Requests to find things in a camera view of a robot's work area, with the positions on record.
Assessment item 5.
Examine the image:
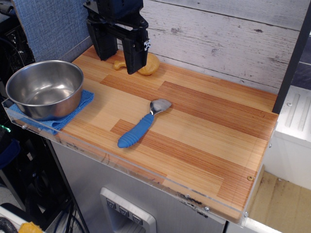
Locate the silver toy fridge dispenser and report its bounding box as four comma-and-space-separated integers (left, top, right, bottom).
100, 187, 157, 233

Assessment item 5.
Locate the yellow toy chicken drumstick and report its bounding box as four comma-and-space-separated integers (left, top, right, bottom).
113, 53, 160, 75

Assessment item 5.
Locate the dark grey vertical post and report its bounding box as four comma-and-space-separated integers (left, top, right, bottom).
272, 3, 311, 114

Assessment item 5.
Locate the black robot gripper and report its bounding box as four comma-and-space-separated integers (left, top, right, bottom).
84, 0, 150, 74

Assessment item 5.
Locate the clear acrylic table guard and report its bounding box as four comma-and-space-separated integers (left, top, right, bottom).
2, 100, 272, 233

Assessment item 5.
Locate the stainless steel pot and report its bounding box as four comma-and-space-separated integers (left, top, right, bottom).
6, 60, 84, 121

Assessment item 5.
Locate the black plastic crate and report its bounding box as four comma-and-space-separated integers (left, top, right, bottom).
0, 25, 35, 84

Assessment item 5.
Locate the blue handled peeler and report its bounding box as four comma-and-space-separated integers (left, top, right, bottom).
117, 99, 172, 148

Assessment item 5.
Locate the blue folded cloth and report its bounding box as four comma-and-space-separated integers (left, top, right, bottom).
8, 89, 94, 135

